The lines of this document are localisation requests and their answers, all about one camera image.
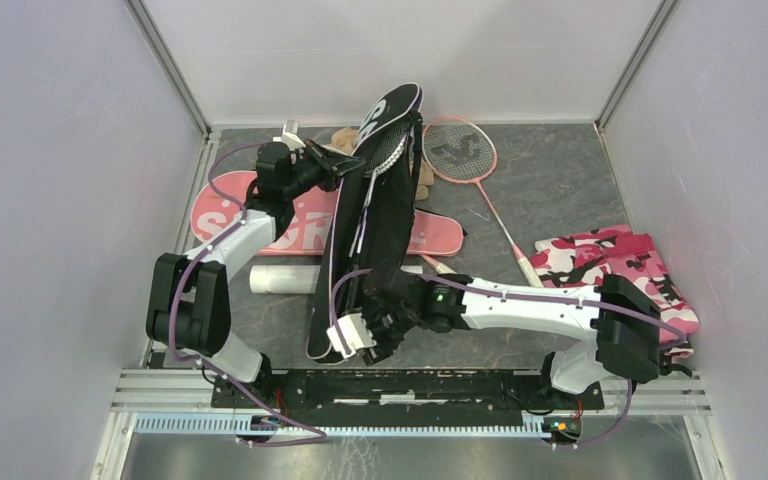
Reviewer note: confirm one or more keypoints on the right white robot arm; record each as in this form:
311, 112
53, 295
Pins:
460, 302

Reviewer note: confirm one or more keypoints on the pink SPORT racket bag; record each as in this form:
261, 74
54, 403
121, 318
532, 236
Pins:
432, 234

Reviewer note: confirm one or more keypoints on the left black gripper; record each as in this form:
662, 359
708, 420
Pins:
331, 165

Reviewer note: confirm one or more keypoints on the pink camouflage cloth bag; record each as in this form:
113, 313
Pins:
629, 255

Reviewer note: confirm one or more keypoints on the white shuttlecock tube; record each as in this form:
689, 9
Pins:
284, 279

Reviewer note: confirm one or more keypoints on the pink frame badminton racket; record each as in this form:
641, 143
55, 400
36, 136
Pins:
459, 151

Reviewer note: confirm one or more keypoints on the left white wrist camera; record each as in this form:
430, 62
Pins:
289, 135

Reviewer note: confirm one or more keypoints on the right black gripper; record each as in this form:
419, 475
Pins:
384, 348

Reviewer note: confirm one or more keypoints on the white toothed cable duct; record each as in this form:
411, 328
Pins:
257, 423

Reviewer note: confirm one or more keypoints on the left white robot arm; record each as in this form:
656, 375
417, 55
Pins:
189, 304

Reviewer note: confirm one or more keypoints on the white racket handle right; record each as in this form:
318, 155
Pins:
527, 269

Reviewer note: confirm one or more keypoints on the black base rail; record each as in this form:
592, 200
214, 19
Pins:
419, 397

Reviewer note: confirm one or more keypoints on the beige cloth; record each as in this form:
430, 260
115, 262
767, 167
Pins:
345, 139

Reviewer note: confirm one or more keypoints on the black SPORT racket bag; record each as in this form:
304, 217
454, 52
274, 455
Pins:
374, 215

